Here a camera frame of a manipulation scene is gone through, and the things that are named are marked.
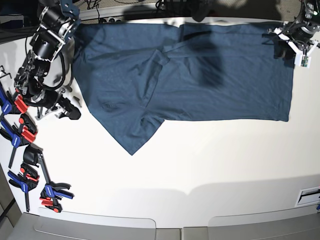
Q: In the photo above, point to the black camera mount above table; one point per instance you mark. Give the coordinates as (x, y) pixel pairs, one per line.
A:
(200, 9)

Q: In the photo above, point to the blue red bar clamp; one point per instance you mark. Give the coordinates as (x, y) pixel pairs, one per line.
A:
(24, 135)
(26, 180)
(11, 104)
(52, 192)

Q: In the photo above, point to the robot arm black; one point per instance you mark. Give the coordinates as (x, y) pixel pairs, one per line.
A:
(46, 47)
(309, 12)

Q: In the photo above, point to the small metal hex key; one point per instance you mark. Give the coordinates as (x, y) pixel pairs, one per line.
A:
(3, 73)

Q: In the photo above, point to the top blue red bar clamp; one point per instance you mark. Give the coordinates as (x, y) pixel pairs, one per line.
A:
(11, 104)

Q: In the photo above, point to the white label card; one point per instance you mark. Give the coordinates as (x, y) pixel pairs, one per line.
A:
(308, 196)

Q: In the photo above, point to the right grey chair back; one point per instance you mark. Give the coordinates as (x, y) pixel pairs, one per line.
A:
(301, 223)

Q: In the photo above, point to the left grey chair back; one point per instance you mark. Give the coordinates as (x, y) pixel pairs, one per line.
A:
(47, 225)

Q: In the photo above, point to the dark blue T-shirt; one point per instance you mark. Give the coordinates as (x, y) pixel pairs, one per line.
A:
(135, 76)

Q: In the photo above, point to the grey chair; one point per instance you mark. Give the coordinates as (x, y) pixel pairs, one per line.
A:
(301, 223)
(47, 225)

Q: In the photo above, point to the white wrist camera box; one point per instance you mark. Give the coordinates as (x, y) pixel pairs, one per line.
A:
(302, 60)

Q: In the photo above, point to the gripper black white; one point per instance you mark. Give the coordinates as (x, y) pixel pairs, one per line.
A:
(293, 39)
(51, 102)

